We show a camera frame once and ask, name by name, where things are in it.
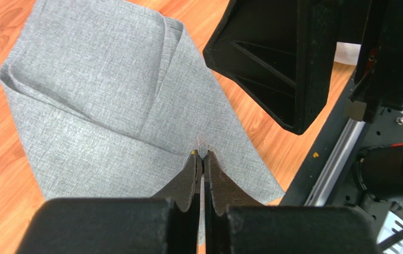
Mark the grey cloth napkin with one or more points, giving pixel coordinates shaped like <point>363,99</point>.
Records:
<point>110,97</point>

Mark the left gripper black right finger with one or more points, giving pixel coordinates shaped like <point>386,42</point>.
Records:
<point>221,193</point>

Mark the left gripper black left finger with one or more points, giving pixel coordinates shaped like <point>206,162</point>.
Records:
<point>183,191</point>

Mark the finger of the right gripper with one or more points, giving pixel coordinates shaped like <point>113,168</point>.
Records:
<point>280,53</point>

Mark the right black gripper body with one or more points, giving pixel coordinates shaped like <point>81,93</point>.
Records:
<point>378,26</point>

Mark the white mesh laundry basket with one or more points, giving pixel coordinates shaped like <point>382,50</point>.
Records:
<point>347,53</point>

